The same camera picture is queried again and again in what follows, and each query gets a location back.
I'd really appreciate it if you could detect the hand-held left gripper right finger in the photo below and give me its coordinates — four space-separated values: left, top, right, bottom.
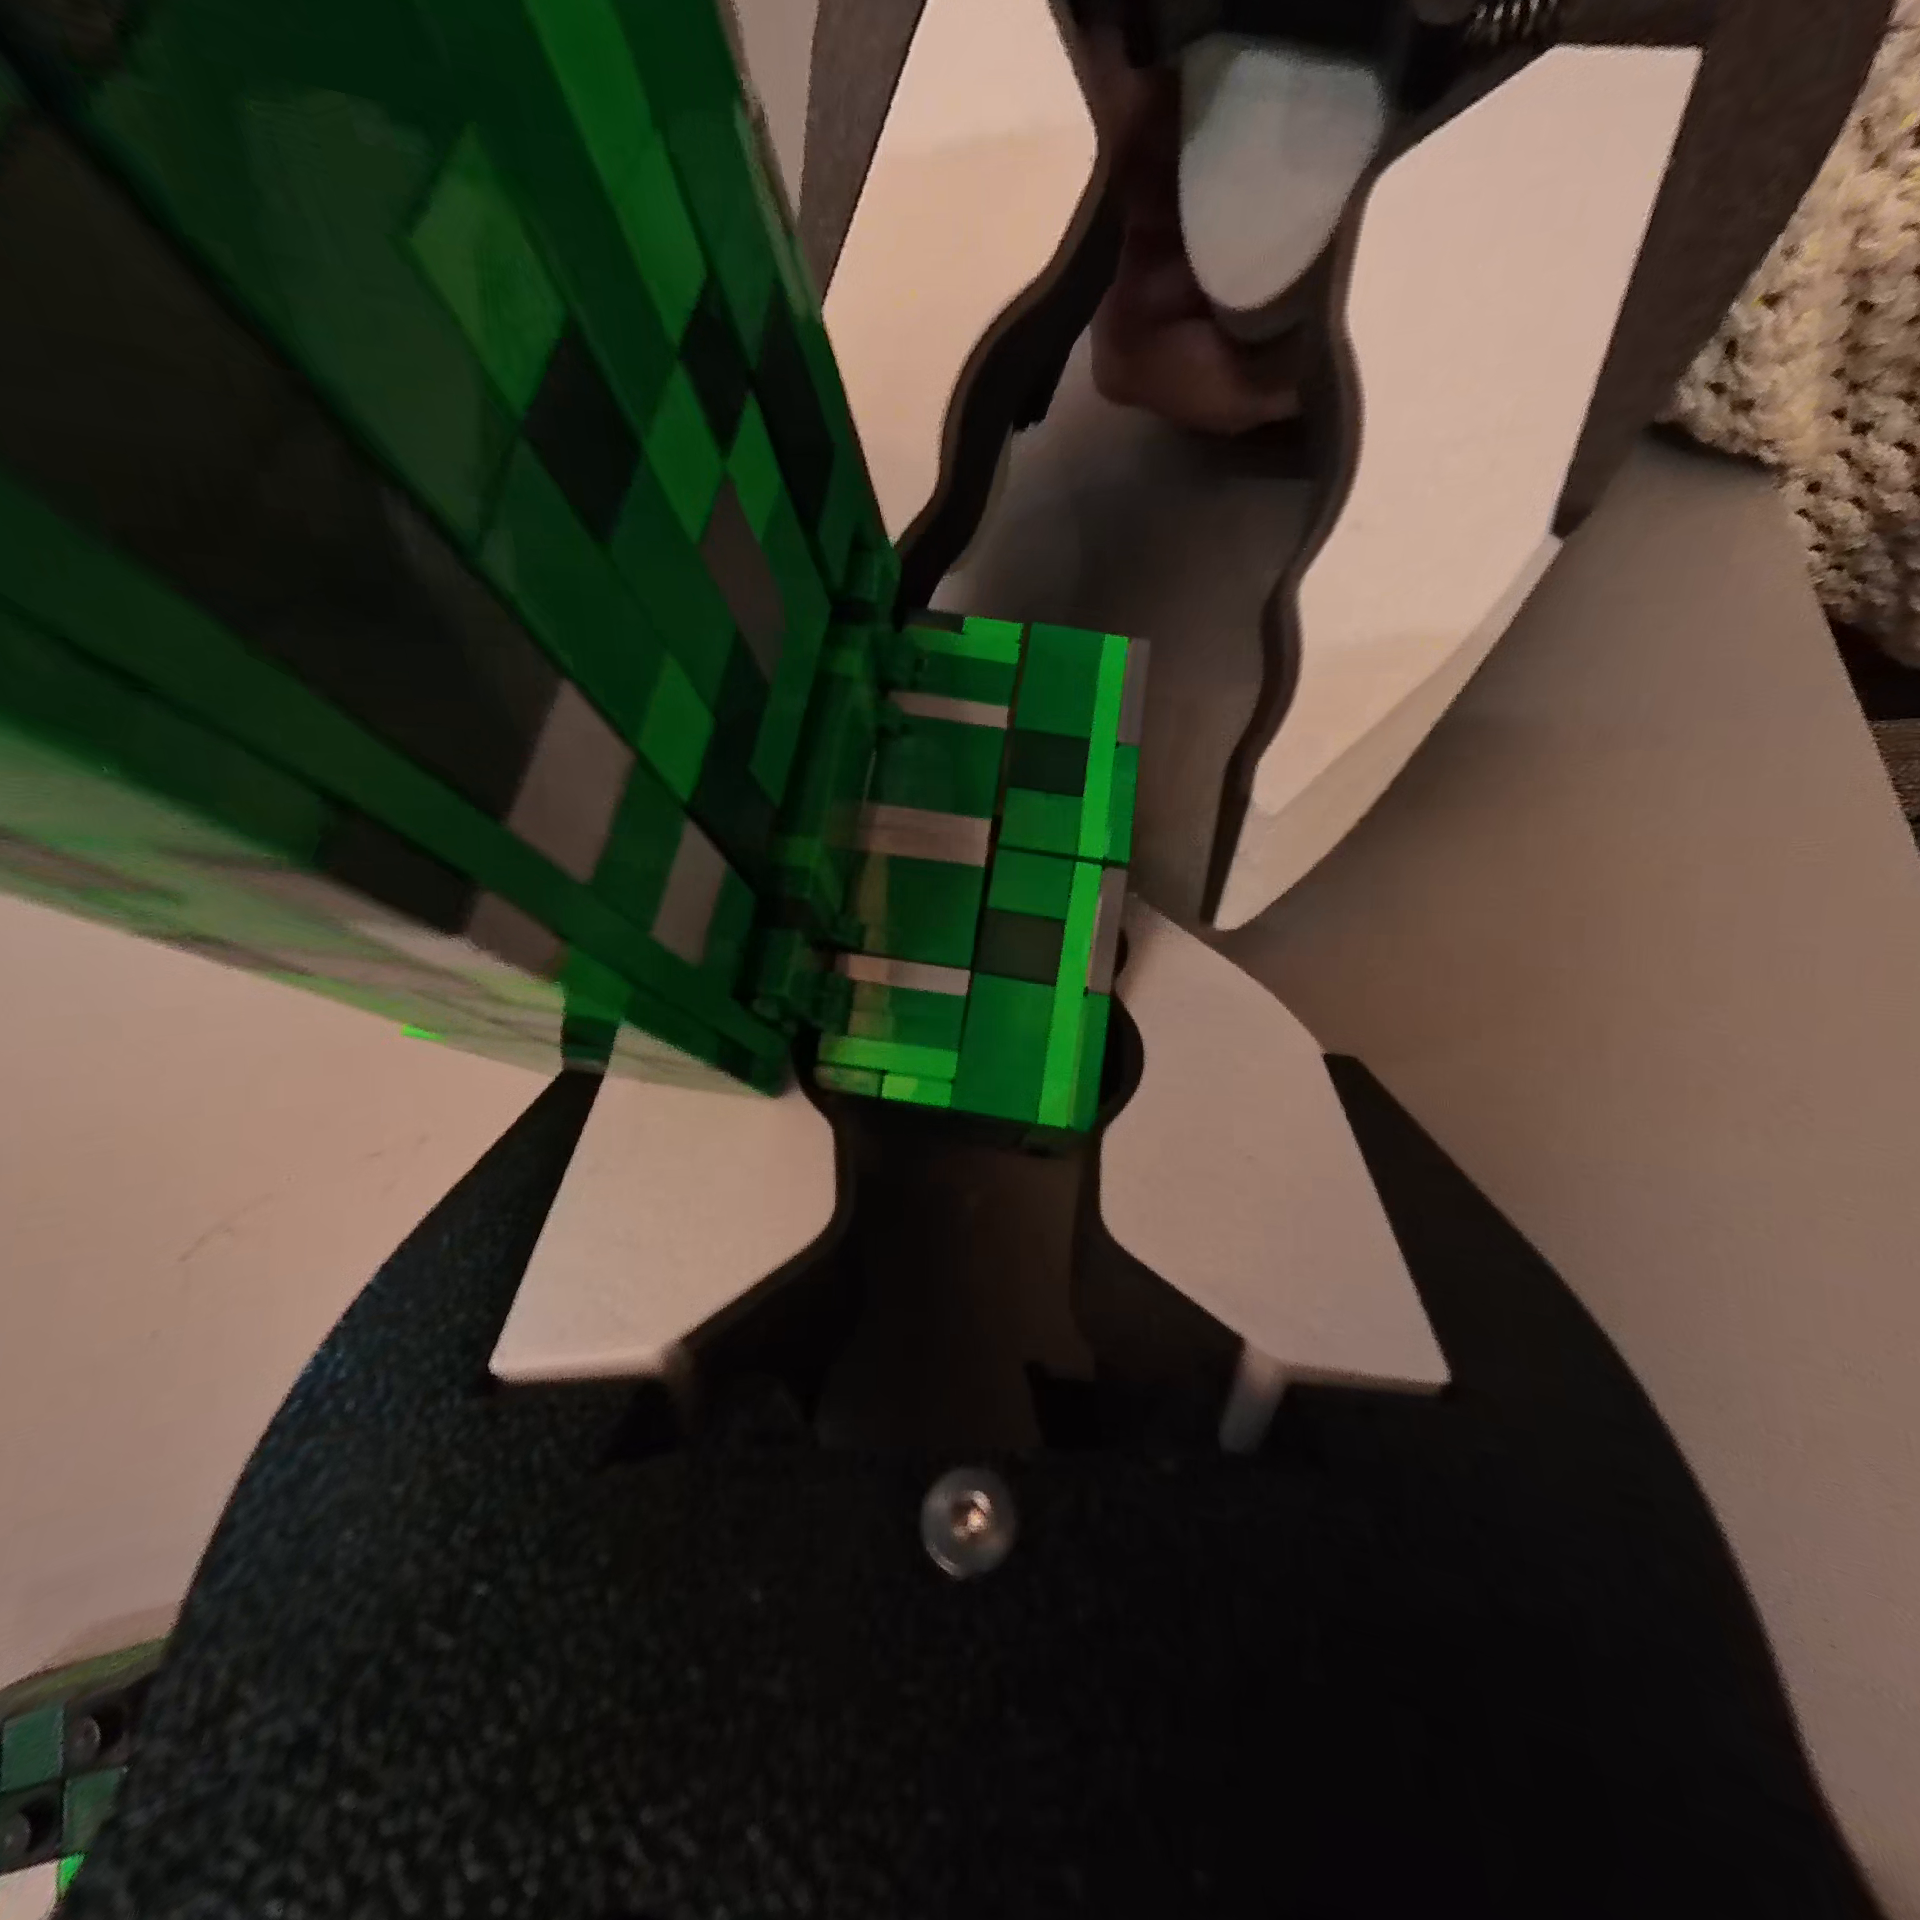
1092 891 1455 1453

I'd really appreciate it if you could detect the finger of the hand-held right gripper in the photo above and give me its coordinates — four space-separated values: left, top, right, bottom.
816 0 1127 611
1198 47 1704 930

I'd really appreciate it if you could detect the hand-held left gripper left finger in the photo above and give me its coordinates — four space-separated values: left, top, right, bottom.
488 1069 870 1419

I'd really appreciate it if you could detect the green lego creeper figure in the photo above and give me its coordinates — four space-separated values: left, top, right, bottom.
0 0 1153 1160

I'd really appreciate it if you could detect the small green lego piece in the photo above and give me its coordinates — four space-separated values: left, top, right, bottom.
0 1640 170 1878

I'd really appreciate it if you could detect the person's right hand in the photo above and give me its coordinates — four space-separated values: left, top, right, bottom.
1092 247 1323 441

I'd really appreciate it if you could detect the cream knit cloth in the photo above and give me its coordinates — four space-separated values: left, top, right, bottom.
1660 60 1920 664

